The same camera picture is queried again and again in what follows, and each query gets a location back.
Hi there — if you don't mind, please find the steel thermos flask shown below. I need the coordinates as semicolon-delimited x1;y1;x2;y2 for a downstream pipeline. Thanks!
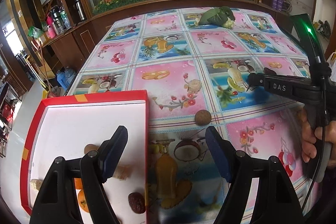
74;0;87;21

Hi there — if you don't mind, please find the brown kiwi fruit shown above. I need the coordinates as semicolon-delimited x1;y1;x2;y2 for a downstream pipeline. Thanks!
194;110;212;126

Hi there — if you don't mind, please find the purple bottle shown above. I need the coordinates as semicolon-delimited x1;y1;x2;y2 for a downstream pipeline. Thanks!
272;0;278;10
277;0;284;11

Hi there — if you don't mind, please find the pale sugarcane chunk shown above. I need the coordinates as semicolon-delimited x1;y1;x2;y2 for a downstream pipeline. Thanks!
30;179;43;191
113;164;133;181

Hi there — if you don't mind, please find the fruit pattern tablecloth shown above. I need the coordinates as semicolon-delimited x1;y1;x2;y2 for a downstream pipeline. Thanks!
69;7;319;223

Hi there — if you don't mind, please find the brown kiwi in tray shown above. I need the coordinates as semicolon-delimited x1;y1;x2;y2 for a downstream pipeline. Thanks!
84;144;99;155

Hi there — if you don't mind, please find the person's right hand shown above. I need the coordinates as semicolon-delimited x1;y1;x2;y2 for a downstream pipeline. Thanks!
301;108;336;168

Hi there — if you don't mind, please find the orange tangerine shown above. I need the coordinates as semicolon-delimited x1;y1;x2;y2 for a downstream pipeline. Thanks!
77;189;89;213
74;178;83;190

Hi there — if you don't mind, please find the dark red jujube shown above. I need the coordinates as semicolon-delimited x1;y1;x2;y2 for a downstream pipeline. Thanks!
128;192;146;214

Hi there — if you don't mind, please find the red white tray box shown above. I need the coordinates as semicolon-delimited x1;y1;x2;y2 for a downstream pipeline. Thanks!
20;90;149;223

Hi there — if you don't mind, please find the green plastic bag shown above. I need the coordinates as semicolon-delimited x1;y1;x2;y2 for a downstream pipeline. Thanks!
27;26;45;39

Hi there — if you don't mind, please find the green leafy cabbage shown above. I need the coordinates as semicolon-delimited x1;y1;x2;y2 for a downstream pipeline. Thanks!
198;6;235;29

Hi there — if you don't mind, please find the grey blue water jug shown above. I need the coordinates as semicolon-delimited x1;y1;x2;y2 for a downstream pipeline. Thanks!
64;67;76;86

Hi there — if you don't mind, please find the pink thermos bottle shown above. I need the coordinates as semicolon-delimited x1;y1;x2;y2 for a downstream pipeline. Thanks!
46;15;56;39

